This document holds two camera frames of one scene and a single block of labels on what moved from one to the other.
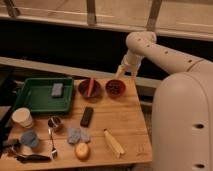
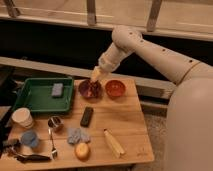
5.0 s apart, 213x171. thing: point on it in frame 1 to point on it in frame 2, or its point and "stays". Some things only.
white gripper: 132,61 to 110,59
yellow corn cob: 113,144 stays
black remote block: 86,117 stays
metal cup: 55,123 stays
